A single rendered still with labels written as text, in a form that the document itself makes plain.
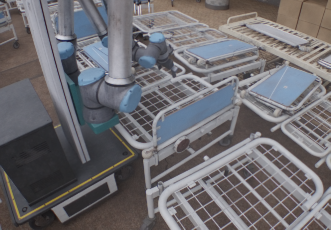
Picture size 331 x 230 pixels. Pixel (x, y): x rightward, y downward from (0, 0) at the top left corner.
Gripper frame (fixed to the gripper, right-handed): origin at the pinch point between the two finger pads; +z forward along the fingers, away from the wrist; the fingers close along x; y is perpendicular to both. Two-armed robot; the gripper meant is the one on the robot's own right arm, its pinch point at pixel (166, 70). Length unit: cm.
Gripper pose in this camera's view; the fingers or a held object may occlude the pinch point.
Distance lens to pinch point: 167.2
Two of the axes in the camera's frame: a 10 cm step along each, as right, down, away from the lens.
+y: -6.3, 7.2, -2.7
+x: 7.5, 4.9, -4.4
